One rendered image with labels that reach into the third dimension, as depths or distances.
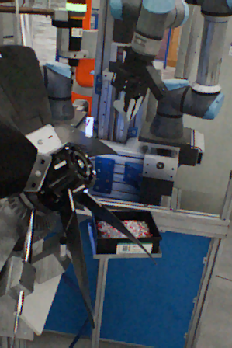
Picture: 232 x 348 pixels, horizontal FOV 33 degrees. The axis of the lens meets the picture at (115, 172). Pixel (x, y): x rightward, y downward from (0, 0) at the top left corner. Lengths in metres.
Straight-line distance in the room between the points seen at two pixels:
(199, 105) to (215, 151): 1.39
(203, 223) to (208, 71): 0.57
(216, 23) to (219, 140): 1.54
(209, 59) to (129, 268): 0.88
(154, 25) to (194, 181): 2.13
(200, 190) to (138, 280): 1.52
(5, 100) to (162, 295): 1.11
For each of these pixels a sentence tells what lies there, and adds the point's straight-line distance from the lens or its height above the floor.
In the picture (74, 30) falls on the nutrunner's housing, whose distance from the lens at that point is 0.94.
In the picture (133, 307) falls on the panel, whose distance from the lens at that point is 1.82.
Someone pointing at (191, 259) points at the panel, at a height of 0.65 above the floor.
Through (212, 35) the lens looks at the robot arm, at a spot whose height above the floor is 1.47.
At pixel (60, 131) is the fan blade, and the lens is 1.23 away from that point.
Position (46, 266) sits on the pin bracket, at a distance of 1.06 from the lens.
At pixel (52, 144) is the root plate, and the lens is 0.98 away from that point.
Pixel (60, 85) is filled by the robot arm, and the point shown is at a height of 1.19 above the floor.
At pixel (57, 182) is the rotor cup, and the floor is 1.20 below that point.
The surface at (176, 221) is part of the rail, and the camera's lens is 1.51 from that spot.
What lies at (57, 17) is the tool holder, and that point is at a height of 1.53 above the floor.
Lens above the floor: 1.63
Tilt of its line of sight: 26 degrees down
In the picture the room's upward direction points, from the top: 6 degrees clockwise
